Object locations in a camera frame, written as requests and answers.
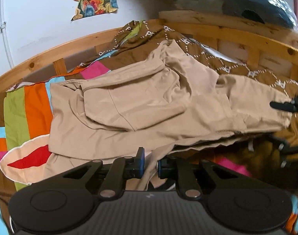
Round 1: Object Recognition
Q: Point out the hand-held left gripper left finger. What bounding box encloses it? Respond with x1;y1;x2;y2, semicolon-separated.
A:
63;147;146;199

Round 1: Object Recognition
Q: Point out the wooden bed frame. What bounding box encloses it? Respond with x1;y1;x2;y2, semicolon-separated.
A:
0;11;298;93

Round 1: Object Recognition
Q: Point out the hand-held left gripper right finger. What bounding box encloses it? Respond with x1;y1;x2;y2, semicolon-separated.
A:
157;158;235;200

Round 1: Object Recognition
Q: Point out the brown letter-patterned duvet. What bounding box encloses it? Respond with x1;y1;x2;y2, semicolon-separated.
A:
79;20;298;177

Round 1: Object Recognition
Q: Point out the tan hooded zip jacket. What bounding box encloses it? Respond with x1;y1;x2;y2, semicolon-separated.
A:
42;40;294;192

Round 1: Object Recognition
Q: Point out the white wall cable conduit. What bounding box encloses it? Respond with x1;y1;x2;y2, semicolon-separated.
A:
0;0;15;69

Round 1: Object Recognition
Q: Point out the colourful patchwork blanket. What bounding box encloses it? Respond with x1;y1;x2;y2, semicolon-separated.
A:
0;61;298;235

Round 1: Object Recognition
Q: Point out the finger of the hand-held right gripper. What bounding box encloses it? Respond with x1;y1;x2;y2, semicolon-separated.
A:
271;135;298;169
270;94;298;113

